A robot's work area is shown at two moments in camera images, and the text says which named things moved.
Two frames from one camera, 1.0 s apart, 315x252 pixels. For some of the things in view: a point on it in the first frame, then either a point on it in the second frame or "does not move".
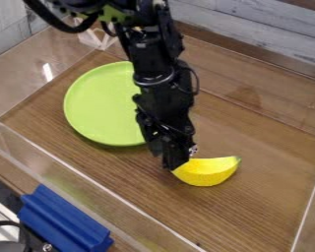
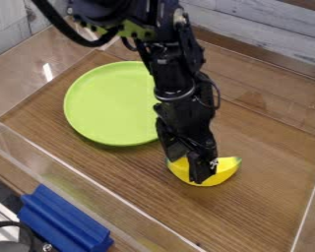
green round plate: x=100 y=105 does not move
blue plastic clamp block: x=57 y=225 does not move
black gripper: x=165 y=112 → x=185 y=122
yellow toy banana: x=208 y=170 does not move
